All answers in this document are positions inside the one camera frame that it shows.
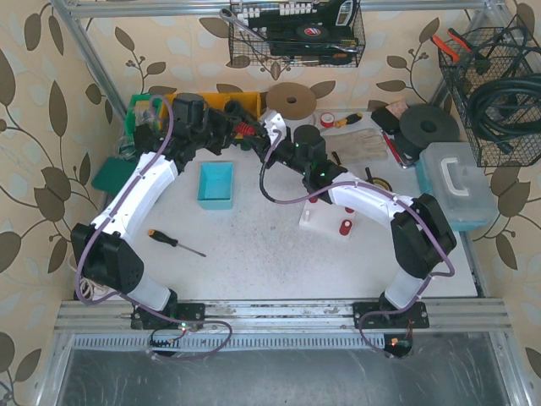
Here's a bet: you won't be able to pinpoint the black long screwdriver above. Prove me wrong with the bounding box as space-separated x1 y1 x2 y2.
148 229 206 257

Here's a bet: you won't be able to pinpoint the teal plastic tray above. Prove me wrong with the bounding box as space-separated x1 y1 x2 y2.
197 162 234 211

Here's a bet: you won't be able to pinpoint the black coiled cable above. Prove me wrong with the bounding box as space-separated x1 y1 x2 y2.
467 25 541 145

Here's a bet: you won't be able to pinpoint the centre wire basket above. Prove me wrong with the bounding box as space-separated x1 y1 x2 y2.
219 1 365 70

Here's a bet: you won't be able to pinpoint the wire basket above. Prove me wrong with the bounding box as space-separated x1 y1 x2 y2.
437 25 540 167
219 1 365 70

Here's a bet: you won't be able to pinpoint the brown packing tape roll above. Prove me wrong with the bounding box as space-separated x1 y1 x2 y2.
373 178 393 192

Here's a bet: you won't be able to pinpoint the small black yellow screwdriver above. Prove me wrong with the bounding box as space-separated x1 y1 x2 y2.
331 151 342 166

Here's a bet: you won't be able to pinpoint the green storage bin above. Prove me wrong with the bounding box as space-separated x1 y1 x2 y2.
124 93 156 137

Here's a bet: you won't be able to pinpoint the white hose coil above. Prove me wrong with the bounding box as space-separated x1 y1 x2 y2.
265 82 319 128

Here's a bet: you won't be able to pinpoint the white peg base plate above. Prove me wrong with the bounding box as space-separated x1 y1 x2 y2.
298 199 356 240

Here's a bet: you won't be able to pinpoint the right wire basket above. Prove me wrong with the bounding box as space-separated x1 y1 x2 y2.
437 25 540 167

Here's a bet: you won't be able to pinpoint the orange handled pliers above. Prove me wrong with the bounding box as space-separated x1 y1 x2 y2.
430 28 473 63

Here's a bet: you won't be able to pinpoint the grey pipe fitting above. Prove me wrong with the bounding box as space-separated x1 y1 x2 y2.
223 100 246 118

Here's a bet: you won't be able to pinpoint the clear teal toolbox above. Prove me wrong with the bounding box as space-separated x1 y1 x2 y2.
415 142 498 232

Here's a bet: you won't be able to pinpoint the black handled claw hammer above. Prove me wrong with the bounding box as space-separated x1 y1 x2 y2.
365 167 374 184

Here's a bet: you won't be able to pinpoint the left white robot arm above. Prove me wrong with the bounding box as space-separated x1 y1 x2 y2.
71 93 244 329

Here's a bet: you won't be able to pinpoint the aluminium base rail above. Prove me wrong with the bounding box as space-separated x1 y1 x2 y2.
54 298 511 353

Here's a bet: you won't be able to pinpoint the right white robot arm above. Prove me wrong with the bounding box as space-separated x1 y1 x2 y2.
243 110 456 327

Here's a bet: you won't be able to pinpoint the red utility knife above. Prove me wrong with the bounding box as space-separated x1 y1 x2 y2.
381 130 407 169

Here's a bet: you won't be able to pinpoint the small red spring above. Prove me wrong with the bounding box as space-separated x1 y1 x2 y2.
235 123 257 136

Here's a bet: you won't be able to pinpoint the black sponge block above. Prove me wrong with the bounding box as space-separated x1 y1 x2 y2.
371 107 400 135

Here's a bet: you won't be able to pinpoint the red white tape roll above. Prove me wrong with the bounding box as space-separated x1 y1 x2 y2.
320 112 335 128

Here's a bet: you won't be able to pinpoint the yellow storage bins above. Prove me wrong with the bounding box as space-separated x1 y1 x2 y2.
166 92 262 144

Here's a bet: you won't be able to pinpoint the black disc spool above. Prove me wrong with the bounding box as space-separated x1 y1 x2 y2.
395 104 460 160

